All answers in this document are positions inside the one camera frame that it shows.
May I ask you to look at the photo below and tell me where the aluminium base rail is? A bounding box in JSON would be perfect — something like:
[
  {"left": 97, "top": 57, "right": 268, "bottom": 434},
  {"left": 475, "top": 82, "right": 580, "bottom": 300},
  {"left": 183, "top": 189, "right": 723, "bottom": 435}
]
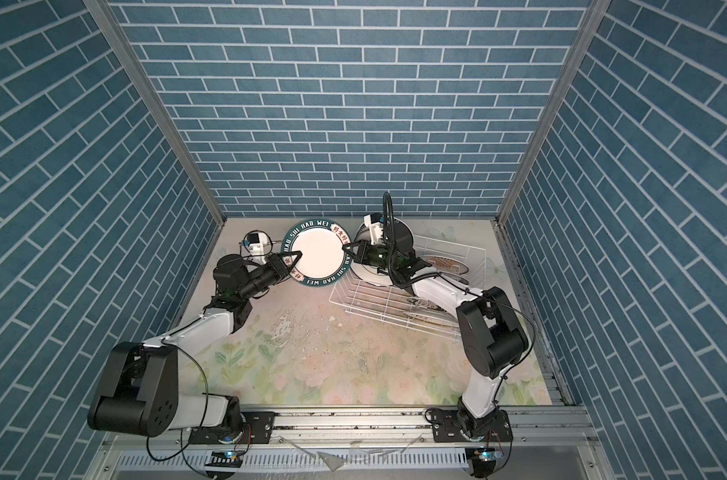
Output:
[{"left": 98, "top": 404, "right": 599, "bottom": 448}]

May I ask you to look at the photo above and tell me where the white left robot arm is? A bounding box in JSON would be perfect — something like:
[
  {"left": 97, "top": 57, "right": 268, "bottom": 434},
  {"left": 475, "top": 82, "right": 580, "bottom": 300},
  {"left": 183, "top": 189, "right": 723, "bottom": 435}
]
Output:
[{"left": 87, "top": 251, "right": 302, "bottom": 442}]

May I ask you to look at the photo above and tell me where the green rim Hao Wei plate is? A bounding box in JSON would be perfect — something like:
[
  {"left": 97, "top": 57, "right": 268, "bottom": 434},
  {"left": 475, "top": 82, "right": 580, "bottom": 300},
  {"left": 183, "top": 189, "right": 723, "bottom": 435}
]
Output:
[{"left": 280, "top": 218, "right": 352, "bottom": 287}]

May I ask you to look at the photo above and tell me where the aluminium corner post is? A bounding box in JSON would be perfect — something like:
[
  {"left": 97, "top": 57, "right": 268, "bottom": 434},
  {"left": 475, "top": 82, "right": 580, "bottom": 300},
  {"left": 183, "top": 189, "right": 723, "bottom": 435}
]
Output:
[
  {"left": 497, "top": 0, "right": 611, "bottom": 225},
  {"left": 83, "top": 0, "right": 226, "bottom": 227}
]

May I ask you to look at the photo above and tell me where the plate with red characters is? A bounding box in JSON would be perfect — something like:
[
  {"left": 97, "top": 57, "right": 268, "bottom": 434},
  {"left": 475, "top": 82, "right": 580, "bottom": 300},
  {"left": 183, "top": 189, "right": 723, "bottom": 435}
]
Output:
[{"left": 240, "top": 230, "right": 273, "bottom": 264}]

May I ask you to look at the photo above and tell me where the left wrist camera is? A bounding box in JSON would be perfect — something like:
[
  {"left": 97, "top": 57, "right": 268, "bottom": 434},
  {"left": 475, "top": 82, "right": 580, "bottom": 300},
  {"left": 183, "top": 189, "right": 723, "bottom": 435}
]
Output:
[{"left": 243, "top": 231, "right": 265, "bottom": 255}]

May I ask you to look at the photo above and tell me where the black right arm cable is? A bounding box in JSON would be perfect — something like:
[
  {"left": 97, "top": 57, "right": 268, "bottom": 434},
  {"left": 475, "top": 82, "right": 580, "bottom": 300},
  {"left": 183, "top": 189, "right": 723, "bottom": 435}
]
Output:
[{"left": 380, "top": 191, "right": 461, "bottom": 289}]

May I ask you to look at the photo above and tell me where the aluminium right corner post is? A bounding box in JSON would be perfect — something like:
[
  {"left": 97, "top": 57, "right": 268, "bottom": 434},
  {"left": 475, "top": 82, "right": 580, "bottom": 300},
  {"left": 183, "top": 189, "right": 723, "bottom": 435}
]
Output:
[{"left": 497, "top": 0, "right": 611, "bottom": 225}]

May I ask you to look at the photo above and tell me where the white wire dish rack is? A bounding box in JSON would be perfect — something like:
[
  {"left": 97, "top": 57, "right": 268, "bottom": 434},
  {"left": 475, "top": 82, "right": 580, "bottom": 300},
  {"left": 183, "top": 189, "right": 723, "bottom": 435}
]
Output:
[{"left": 329, "top": 236, "right": 487, "bottom": 342}]

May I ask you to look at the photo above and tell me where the aluminium left corner post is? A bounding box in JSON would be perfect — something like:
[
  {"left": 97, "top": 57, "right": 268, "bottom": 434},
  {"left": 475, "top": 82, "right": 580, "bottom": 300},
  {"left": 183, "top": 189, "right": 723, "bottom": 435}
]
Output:
[{"left": 83, "top": 0, "right": 226, "bottom": 227}]

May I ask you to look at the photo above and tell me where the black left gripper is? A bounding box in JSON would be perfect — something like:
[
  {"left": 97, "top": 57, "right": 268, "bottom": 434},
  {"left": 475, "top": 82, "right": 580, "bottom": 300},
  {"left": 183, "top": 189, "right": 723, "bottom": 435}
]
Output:
[{"left": 237, "top": 251, "right": 301, "bottom": 303}]

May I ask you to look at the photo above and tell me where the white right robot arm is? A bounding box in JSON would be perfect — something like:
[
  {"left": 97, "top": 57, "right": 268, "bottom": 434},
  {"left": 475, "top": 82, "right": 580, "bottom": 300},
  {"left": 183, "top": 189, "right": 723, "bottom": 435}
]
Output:
[{"left": 342, "top": 238, "right": 529, "bottom": 440}]

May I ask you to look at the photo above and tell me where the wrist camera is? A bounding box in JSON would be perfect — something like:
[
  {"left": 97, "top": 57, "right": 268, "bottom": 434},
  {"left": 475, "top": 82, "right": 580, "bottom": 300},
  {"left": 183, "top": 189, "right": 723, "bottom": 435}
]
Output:
[
  {"left": 363, "top": 213, "right": 385, "bottom": 245},
  {"left": 243, "top": 231, "right": 265, "bottom": 255}
]

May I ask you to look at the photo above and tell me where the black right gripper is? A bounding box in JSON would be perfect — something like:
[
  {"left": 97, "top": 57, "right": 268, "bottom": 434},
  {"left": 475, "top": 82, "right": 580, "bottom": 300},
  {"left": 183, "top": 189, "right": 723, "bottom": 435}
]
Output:
[{"left": 342, "top": 240, "right": 399, "bottom": 273}]

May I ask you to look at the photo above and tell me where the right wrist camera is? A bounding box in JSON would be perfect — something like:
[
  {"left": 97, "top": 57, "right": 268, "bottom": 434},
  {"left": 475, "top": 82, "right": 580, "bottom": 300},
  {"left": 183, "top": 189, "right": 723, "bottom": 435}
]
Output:
[{"left": 363, "top": 213, "right": 385, "bottom": 245}]

